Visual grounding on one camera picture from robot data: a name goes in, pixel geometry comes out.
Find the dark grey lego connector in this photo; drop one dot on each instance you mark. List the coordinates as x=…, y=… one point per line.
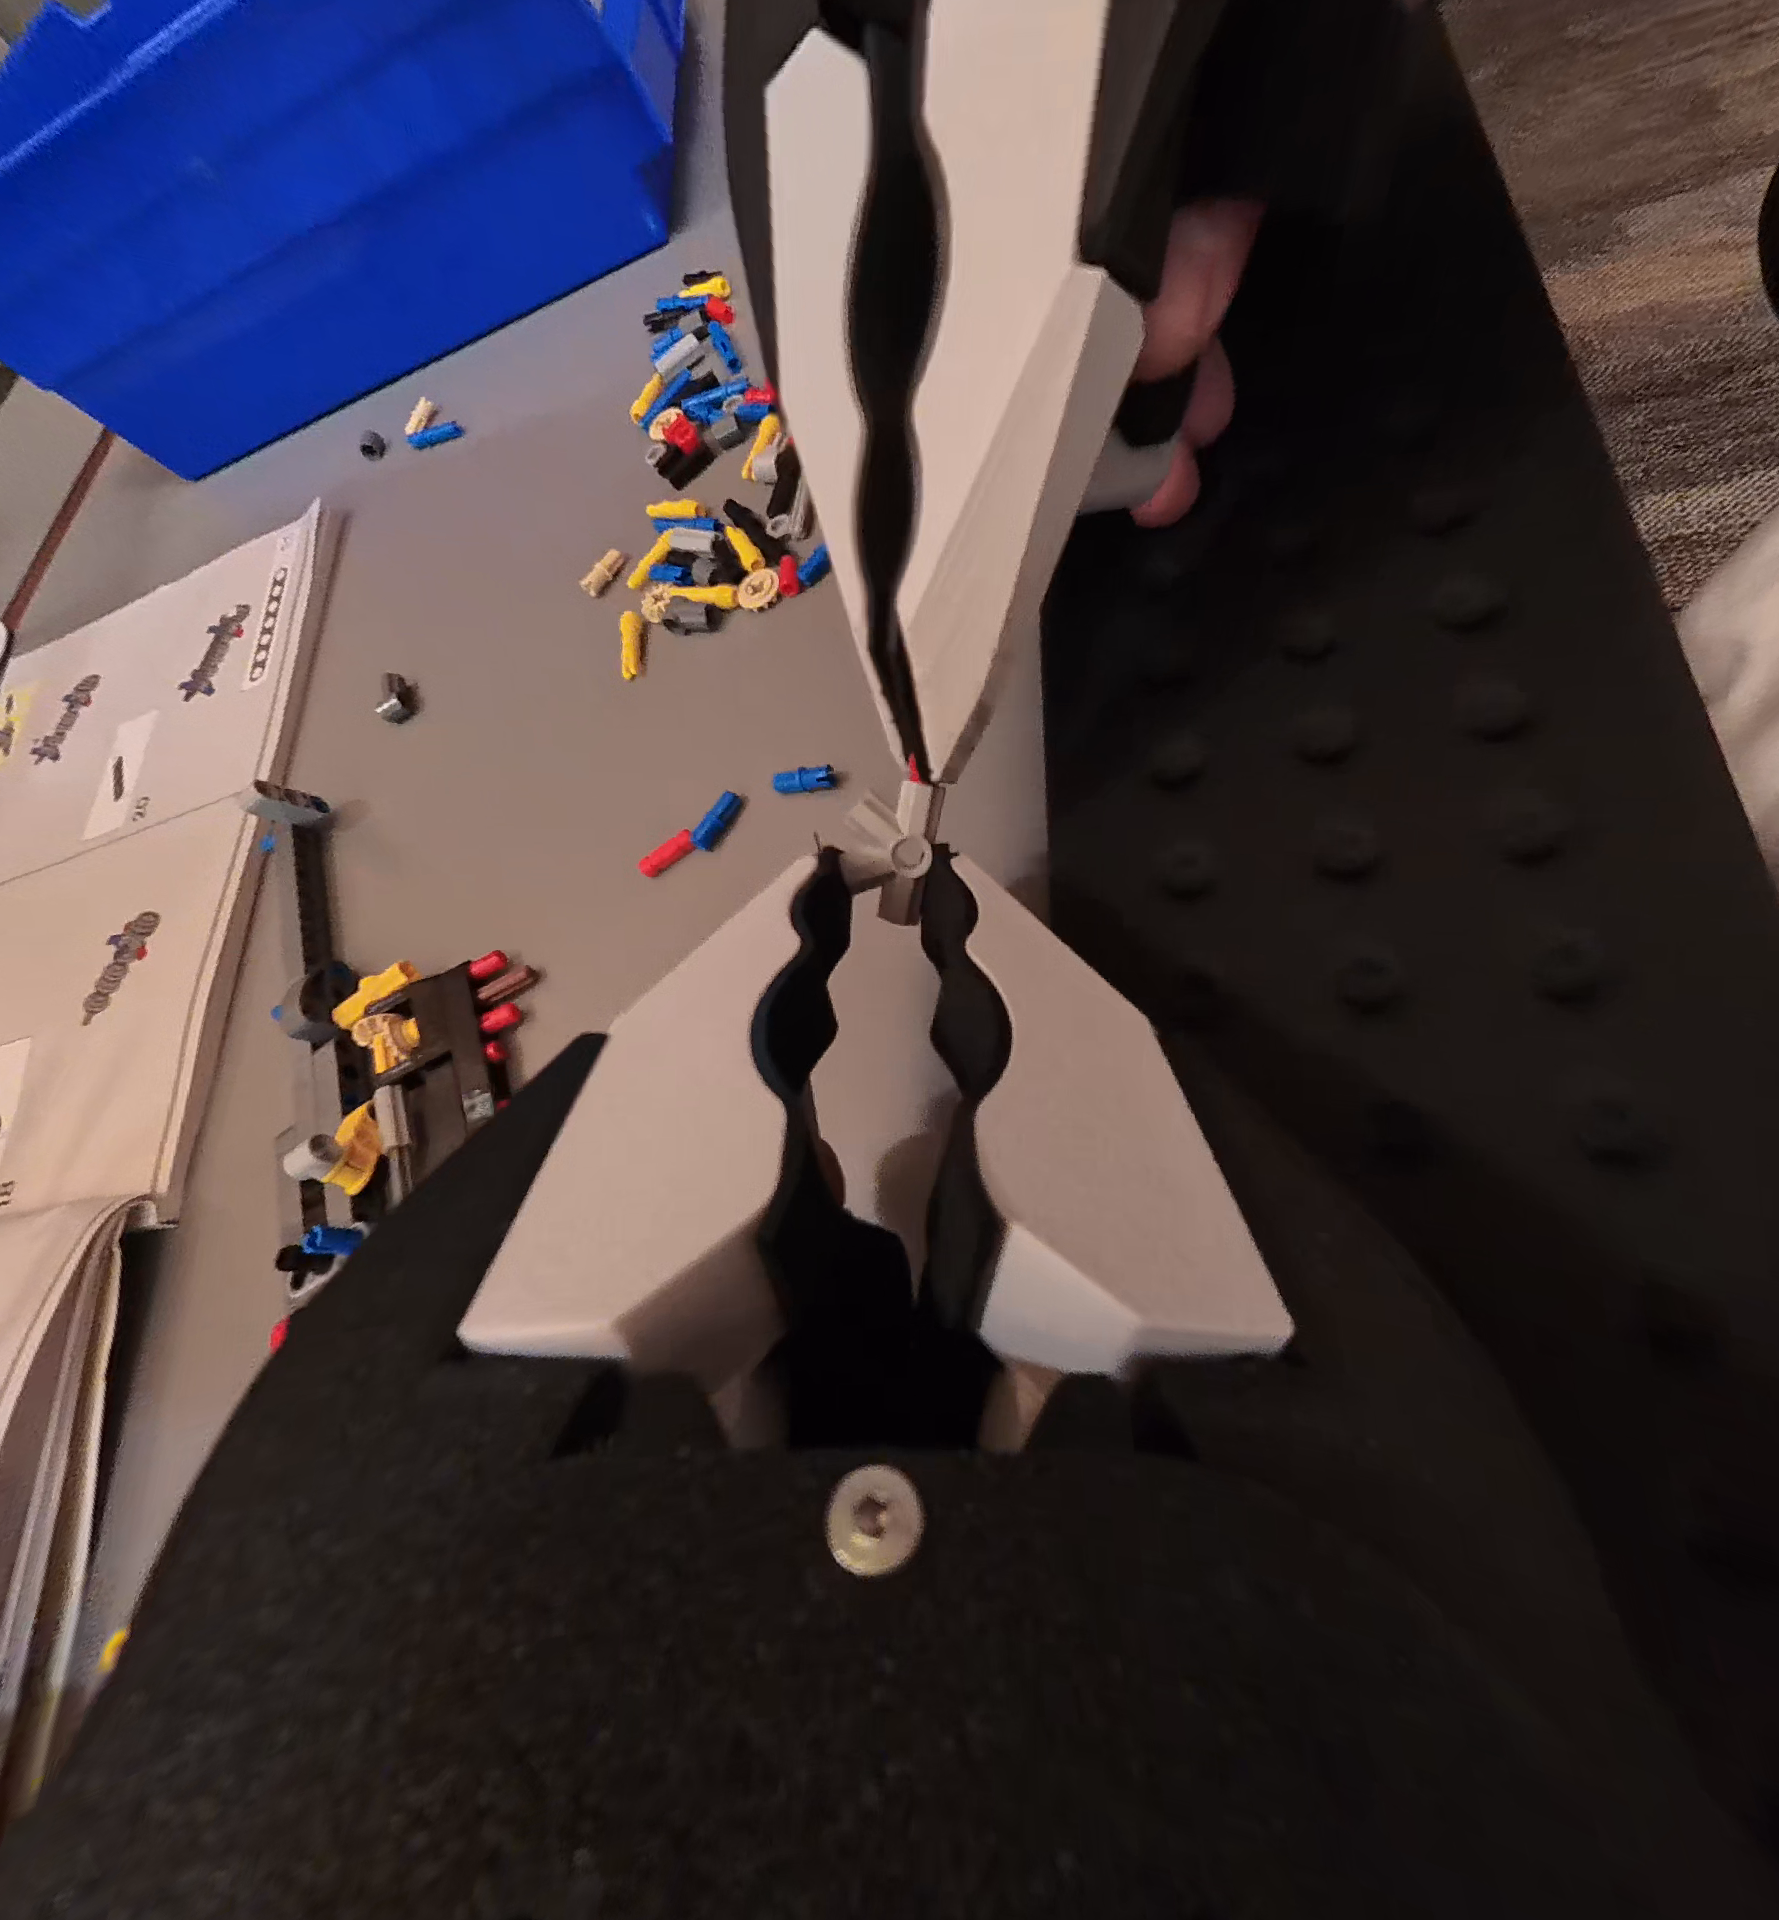
x=396, y=699

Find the person's right hand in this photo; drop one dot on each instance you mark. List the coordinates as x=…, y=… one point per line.
x=1204, y=284

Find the grey three-branch lego connector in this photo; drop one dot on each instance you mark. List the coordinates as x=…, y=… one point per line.
x=896, y=854

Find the partly built lego chassis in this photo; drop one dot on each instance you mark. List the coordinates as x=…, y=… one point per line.
x=408, y=1051

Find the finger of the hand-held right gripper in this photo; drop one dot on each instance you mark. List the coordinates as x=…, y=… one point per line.
x=814, y=225
x=1024, y=301

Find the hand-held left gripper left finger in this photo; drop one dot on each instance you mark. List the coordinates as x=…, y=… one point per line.
x=620, y=1185

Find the blue plastic bin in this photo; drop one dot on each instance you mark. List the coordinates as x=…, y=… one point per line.
x=304, y=194

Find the lego instruction booklet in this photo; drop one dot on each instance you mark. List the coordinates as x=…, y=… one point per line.
x=78, y=975

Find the pile of colourful lego pieces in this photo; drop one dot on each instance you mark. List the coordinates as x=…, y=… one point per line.
x=710, y=481

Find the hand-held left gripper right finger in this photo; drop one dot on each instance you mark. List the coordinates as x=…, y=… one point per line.
x=1144, y=1185

